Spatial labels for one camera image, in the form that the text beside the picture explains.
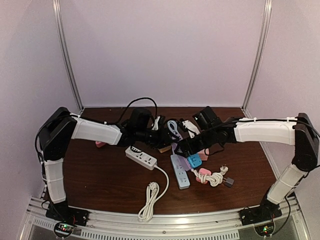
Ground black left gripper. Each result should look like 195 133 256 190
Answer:
136 125 180 150

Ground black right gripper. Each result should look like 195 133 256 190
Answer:
175 128 217 158

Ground blue square adapter plug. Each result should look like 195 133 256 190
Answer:
187 153 202 169

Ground small pink charger plug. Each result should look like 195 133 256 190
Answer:
95 141 106 148

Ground small grey plug adapter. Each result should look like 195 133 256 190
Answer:
223 177 235 188

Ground blue-grey power strip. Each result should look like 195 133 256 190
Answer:
170 154 190 190

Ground pink cube socket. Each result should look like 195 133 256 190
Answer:
198 149 209 161

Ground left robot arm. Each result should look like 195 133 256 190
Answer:
34 107 175 222

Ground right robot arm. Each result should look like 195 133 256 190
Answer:
175 106 320 221

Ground white power strip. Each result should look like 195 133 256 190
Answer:
125 146 157 171

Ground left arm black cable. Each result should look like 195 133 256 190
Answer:
34 97 158 163

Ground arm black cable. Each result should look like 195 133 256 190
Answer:
34 97 158 163
207 117 320 171

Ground white coiled cable purple strip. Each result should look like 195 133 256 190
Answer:
191 165 229 187

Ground white strip cable with plug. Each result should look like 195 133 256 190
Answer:
137 165 170 222

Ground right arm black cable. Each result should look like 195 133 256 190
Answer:
207 117 320 171

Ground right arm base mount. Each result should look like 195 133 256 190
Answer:
239 202 282 226

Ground aluminium front rail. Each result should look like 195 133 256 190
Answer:
17 196 311 240

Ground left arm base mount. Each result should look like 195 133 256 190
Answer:
45 202 89 227

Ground right aluminium frame post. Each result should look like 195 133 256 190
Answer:
241 0 273 112

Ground aluminium frame post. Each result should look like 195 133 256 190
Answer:
241 0 273 112
52 0 84 112

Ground left aluminium frame post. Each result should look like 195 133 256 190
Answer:
52 0 84 112

